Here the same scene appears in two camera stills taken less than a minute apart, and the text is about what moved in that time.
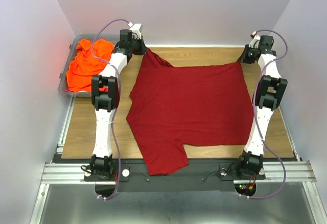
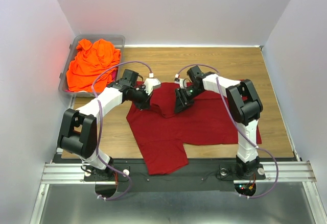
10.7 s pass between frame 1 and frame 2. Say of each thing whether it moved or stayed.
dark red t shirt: moved
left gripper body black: moved
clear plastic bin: stayed
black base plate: stayed
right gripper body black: moved
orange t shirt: stayed
